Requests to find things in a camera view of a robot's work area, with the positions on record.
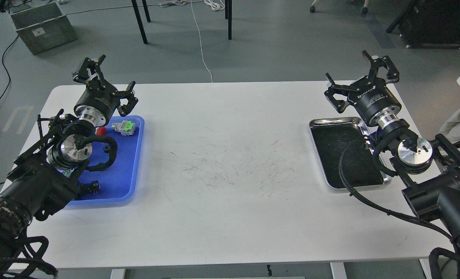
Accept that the red push button switch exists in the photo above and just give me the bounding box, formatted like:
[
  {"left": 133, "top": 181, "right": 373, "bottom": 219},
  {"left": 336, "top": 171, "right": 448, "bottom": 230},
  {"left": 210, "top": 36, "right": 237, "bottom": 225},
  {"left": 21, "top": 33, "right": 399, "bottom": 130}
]
[{"left": 95, "top": 127, "right": 107, "bottom": 136}]

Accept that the silver metal tray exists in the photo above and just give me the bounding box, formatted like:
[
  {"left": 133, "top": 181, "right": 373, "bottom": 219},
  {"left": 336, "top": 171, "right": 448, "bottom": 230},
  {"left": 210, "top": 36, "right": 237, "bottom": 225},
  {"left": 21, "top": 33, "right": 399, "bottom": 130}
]
[{"left": 309, "top": 117, "right": 391, "bottom": 193}]

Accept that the grey green connector part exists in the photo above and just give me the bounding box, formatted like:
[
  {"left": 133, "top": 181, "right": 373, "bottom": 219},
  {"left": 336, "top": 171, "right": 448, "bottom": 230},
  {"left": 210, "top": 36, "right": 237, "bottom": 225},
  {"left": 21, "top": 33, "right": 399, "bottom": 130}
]
[{"left": 111, "top": 121, "right": 136, "bottom": 136}]

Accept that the black switch block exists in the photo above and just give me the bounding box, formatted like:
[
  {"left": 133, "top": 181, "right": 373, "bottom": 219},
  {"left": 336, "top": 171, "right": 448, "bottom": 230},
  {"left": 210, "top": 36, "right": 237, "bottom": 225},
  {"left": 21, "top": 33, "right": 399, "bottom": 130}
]
[{"left": 78, "top": 181, "right": 100, "bottom": 195}]

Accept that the black table leg rear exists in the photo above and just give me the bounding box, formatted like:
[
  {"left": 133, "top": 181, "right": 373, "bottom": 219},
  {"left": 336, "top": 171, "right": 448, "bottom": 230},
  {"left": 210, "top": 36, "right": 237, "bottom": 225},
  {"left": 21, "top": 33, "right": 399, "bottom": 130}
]
[{"left": 141, "top": 0, "right": 151, "bottom": 23}]

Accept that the grey storage crate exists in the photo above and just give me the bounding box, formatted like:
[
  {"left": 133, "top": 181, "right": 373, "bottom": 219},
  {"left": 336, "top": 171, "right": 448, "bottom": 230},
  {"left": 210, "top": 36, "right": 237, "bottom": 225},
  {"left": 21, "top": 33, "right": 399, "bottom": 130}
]
[{"left": 10, "top": 2, "right": 78, "bottom": 55}]

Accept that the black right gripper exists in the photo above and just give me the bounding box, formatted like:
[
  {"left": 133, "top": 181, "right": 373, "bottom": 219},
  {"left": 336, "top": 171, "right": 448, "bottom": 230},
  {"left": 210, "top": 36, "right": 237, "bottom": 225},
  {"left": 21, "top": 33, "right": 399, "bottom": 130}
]
[{"left": 324, "top": 50, "right": 402, "bottom": 127}]

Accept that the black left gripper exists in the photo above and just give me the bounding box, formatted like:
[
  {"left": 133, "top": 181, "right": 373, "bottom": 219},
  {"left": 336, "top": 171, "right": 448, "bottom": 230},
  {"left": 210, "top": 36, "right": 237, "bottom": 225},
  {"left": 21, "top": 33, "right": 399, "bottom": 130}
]
[{"left": 73, "top": 55, "right": 138, "bottom": 126}]

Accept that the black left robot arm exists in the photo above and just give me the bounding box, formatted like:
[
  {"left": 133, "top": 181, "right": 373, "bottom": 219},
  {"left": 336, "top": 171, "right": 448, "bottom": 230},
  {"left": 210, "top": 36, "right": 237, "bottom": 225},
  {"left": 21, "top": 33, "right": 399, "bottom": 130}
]
[{"left": 0, "top": 55, "right": 138, "bottom": 279}]

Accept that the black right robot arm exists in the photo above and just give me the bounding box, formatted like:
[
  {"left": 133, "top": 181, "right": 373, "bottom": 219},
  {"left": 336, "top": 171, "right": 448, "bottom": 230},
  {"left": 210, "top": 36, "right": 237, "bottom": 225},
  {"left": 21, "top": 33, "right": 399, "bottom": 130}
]
[{"left": 324, "top": 50, "right": 460, "bottom": 279}]

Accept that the white floor cable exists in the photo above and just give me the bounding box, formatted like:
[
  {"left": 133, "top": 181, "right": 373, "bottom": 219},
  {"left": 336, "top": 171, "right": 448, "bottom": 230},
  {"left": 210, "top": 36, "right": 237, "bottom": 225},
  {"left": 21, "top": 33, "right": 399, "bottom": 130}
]
[{"left": 190, "top": 0, "right": 214, "bottom": 83}]

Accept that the blue plastic tray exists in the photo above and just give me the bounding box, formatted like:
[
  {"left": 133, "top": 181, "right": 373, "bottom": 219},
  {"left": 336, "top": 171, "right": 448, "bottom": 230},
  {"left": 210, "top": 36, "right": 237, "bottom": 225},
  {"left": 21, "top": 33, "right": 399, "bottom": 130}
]
[{"left": 66, "top": 116, "right": 145, "bottom": 208}]

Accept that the black equipment case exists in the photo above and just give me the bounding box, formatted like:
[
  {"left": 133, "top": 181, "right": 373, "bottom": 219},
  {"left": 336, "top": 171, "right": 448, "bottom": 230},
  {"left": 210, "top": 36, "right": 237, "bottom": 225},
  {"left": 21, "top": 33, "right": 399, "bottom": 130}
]
[{"left": 386, "top": 0, "right": 460, "bottom": 49}]

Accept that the black table leg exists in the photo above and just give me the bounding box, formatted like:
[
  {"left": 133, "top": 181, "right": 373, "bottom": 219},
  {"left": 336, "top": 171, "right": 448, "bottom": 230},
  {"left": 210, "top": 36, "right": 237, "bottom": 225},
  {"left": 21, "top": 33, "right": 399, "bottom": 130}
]
[
  {"left": 131, "top": 0, "right": 148, "bottom": 45},
  {"left": 141, "top": 0, "right": 151, "bottom": 23},
  {"left": 225, "top": 0, "right": 232, "bottom": 40}
]

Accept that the black table leg front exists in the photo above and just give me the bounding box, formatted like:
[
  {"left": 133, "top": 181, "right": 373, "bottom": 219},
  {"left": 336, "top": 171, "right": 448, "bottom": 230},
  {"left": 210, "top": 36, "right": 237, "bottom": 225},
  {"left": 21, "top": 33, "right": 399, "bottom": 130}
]
[{"left": 131, "top": 0, "right": 148, "bottom": 45}]

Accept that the black table leg right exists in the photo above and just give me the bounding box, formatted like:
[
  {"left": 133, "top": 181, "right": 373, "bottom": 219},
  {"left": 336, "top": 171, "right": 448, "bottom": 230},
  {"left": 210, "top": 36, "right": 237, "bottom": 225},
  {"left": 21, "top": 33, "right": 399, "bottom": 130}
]
[{"left": 225, "top": 0, "right": 232, "bottom": 40}]

